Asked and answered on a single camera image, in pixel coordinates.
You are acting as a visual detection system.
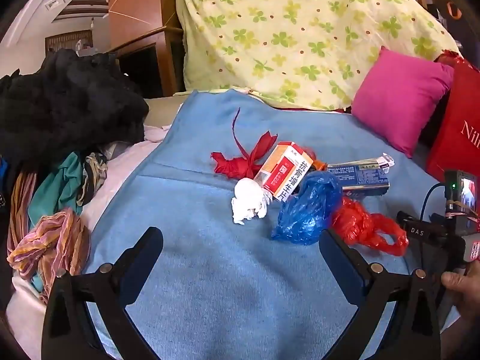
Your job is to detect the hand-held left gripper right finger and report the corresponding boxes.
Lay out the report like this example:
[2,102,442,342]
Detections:
[319,229,442,360]

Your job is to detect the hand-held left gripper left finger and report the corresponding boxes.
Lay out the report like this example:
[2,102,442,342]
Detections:
[41,227,164,360]

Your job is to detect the red plastic bag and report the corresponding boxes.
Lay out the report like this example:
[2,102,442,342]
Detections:
[330,197,409,257]

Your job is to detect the blue plastic bag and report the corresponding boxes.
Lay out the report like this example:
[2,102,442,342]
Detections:
[271,170,343,246]

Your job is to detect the blue white medicine box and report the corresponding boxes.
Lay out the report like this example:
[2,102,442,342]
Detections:
[326,152,396,198]

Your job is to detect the orange white medicine box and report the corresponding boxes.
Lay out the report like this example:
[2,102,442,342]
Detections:
[253,141,315,203]

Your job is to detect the white tissue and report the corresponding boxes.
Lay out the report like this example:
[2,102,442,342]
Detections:
[230,177,271,226]

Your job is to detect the person's right hand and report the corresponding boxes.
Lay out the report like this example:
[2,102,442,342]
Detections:
[440,269,480,321]

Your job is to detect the white bed sheet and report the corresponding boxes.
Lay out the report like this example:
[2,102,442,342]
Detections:
[5,125,173,360]

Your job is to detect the blue blanket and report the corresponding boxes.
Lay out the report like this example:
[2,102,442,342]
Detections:
[84,89,444,360]

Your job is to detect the dark patterned scarf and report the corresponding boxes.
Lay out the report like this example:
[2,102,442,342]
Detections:
[77,152,109,207]

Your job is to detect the red paper bag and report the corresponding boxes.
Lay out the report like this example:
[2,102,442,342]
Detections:
[425,50,480,192]

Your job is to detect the striped crinkled scarf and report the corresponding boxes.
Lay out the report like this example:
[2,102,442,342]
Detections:
[7,170,91,301]

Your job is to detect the teal cloth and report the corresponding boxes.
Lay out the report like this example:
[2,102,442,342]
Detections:
[28,152,85,218]

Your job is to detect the pink pillow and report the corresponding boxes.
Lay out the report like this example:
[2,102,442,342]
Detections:
[350,47,455,158]

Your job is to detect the black garment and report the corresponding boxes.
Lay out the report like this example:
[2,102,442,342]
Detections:
[0,49,150,166]

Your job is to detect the wooden cabinet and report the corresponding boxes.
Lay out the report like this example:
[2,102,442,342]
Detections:
[110,26,184,98]

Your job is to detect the dark blue bag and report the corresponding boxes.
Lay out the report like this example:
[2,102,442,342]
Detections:
[427,4,480,61]

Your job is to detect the clover print quilt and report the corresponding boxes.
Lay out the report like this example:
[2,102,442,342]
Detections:
[175,0,462,111]

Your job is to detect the blue cable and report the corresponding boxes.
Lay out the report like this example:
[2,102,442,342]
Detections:
[420,183,447,218]

